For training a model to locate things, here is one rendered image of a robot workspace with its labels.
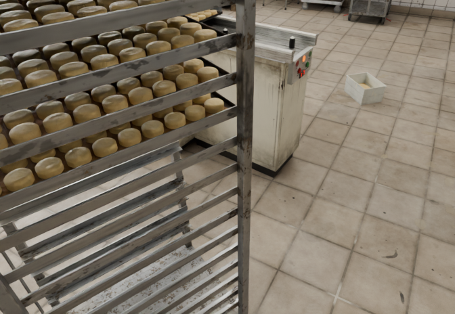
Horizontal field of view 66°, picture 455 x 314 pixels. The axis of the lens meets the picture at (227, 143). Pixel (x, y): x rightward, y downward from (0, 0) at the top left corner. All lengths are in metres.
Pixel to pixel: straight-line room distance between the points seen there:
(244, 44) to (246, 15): 0.06
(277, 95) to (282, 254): 0.87
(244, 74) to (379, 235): 1.57
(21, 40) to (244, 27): 0.40
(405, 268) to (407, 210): 0.42
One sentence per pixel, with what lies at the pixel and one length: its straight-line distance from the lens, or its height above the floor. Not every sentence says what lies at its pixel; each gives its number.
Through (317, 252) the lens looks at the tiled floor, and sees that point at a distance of 2.01.
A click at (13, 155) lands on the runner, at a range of 0.69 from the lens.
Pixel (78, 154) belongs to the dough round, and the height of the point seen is 1.15.
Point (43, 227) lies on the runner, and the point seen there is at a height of 1.05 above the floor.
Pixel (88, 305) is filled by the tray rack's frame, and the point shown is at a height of 0.15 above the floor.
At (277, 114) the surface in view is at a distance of 2.04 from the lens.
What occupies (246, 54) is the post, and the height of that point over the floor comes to 1.30.
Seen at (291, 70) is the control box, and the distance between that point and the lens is 1.94.
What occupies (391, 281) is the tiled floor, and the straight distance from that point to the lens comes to 2.02.
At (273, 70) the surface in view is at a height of 0.79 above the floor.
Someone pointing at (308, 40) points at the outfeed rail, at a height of 0.86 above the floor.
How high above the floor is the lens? 1.59
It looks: 37 degrees down
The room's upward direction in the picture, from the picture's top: 2 degrees counter-clockwise
